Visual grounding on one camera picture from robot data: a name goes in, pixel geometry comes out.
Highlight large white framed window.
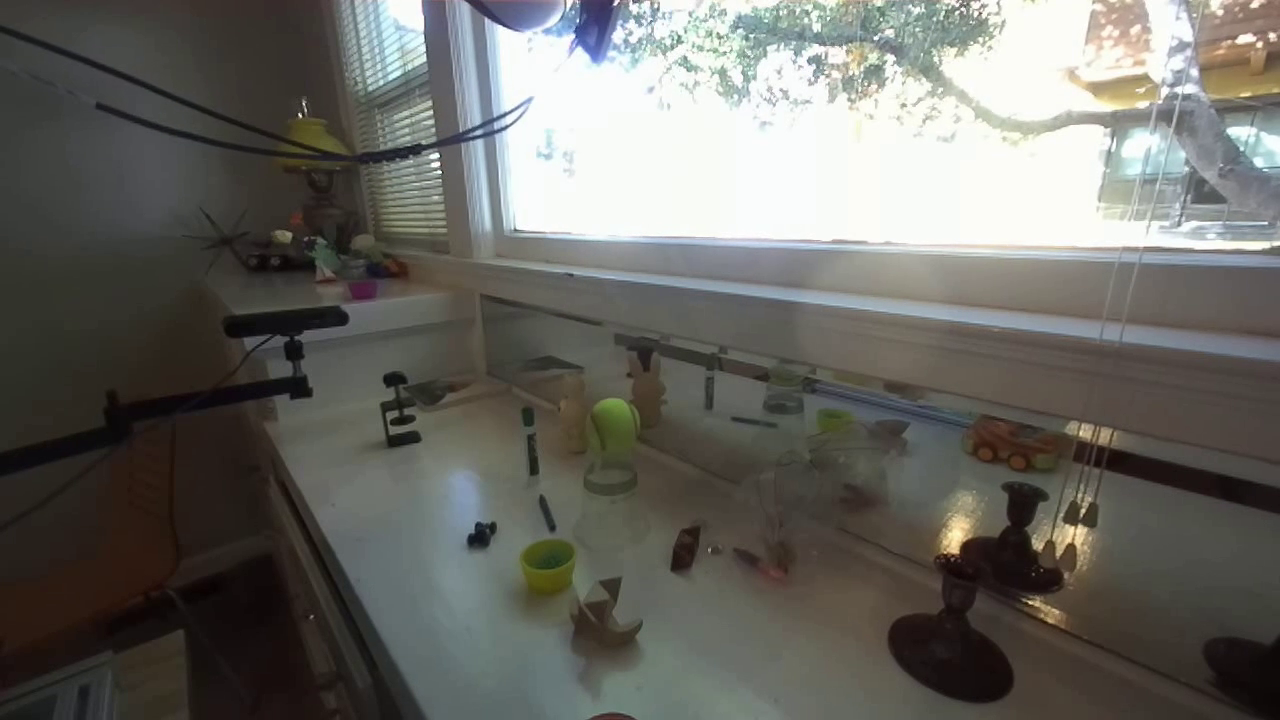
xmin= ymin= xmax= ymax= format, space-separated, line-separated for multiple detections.
xmin=423 ymin=0 xmax=1280 ymax=256

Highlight white window blinds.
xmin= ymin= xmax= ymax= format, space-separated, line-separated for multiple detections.
xmin=337 ymin=0 xmax=453 ymax=243

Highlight yellow-green tennis ball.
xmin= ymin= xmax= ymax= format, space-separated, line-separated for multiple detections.
xmin=587 ymin=393 xmax=646 ymax=459

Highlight clear glass jar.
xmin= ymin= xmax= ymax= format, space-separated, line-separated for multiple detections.
xmin=581 ymin=445 xmax=646 ymax=499

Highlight green capped whiteboard marker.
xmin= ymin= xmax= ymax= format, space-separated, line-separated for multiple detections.
xmin=515 ymin=402 xmax=546 ymax=478

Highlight small brown block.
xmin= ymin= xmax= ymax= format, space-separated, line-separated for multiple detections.
xmin=667 ymin=518 xmax=705 ymax=579

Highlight clear drinking glass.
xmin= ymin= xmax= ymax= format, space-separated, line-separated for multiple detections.
xmin=756 ymin=452 xmax=822 ymax=579

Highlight small yellow-green cup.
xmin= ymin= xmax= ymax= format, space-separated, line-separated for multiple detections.
xmin=515 ymin=532 xmax=581 ymax=600

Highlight small black clamp stand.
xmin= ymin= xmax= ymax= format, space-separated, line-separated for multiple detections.
xmin=376 ymin=368 xmax=423 ymax=452

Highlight brown white folded paper boat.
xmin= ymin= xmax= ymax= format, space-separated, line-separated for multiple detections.
xmin=570 ymin=572 xmax=647 ymax=653

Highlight leafy outdoor tree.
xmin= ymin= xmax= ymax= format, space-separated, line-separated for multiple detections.
xmin=626 ymin=0 xmax=1280 ymax=225

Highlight dark low dish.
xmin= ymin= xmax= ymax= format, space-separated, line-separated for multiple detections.
xmin=235 ymin=231 xmax=316 ymax=274

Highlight yellow shade lamp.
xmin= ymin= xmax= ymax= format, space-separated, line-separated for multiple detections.
xmin=271 ymin=94 xmax=360 ymax=236

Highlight black candlestick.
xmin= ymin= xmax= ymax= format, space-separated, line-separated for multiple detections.
xmin=886 ymin=551 xmax=1018 ymax=707

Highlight yellow neighbouring building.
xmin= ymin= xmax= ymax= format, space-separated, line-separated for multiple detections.
xmin=1074 ymin=0 xmax=1280 ymax=225

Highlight black stereo camera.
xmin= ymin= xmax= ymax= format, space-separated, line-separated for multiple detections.
xmin=222 ymin=304 xmax=352 ymax=344

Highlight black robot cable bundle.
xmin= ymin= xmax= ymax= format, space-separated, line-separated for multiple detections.
xmin=0 ymin=18 xmax=537 ymax=171

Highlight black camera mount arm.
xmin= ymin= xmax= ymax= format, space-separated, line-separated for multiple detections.
xmin=0 ymin=336 xmax=316 ymax=478

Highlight white blind pull cord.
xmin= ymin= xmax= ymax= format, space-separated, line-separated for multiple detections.
xmin=1055 ymin=0 xmax=1205 ymax=532

